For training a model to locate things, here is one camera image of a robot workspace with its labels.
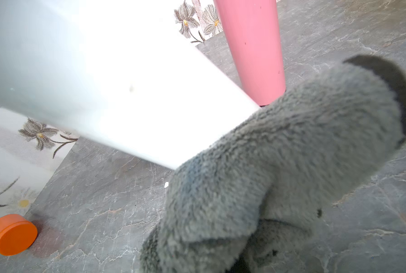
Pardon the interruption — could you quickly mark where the grey cloth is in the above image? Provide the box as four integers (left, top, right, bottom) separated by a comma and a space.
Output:
140, 55, 406, 273

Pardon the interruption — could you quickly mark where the white thermos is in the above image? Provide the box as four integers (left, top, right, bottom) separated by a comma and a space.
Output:
0, 1, 259, 169

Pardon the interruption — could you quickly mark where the pink thermos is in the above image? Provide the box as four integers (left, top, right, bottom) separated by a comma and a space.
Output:
214, 0, 286, 106

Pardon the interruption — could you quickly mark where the orange cap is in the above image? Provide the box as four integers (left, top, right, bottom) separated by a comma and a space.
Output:
0, 214, 38, 256

